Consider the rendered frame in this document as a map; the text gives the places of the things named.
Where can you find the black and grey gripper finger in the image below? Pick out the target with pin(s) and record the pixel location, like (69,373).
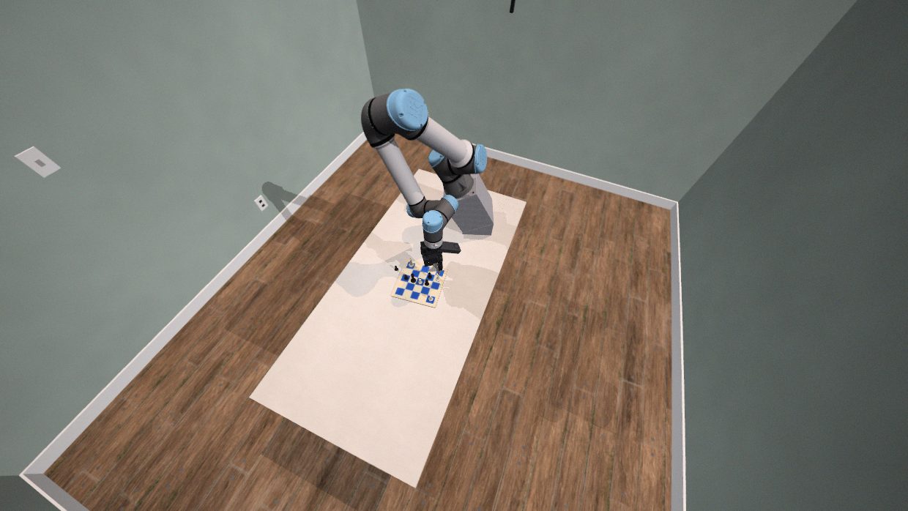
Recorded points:
(437,267)

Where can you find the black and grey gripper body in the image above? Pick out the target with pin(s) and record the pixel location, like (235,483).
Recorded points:
(430,256)

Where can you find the blue and cream chessboard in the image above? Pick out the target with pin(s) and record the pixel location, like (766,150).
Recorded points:
(415,292)

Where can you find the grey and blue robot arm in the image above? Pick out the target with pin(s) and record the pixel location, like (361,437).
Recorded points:
(452,159)

